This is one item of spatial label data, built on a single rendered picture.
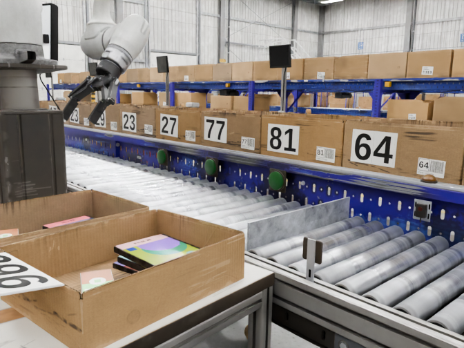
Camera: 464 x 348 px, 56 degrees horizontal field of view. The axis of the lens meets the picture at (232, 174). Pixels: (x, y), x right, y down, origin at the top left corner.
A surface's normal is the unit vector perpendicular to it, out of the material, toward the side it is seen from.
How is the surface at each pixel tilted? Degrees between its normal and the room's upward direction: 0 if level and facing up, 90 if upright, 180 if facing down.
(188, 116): 90
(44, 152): 90
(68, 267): 88
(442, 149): 90
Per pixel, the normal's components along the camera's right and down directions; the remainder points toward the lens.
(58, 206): 0.73, 0.12
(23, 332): 0.02, -0.98
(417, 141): -0.73, 0.12
